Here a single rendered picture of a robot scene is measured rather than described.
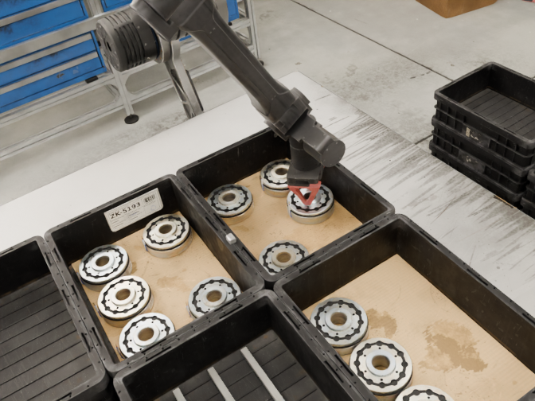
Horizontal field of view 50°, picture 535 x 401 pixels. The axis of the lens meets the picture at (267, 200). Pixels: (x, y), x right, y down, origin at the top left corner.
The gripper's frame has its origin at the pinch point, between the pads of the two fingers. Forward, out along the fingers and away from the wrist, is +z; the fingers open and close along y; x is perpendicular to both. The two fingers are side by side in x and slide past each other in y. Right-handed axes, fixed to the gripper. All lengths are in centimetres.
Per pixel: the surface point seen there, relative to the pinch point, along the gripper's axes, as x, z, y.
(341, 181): -7.1, -3.0, 1.7
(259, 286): 3.2, -6.0, -30.3
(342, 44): 23, 88, 227
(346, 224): -8.6, 4.2, -4.2
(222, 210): 18.4, 1.0, -5.7
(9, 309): 56, 4, -35
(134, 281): 30.8, 0.8, -27.1
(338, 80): 21, 88, 186
